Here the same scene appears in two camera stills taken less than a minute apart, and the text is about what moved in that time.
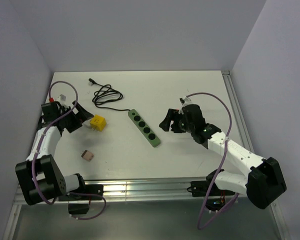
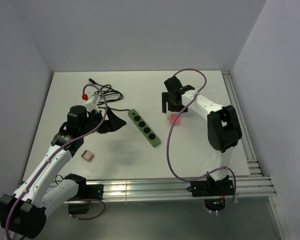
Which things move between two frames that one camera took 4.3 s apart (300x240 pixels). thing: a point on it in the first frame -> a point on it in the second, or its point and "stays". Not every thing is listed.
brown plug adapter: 88,156 stays
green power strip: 143,127 stays
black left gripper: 82,114 -> 112,124
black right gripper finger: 165,124 -> 167,97
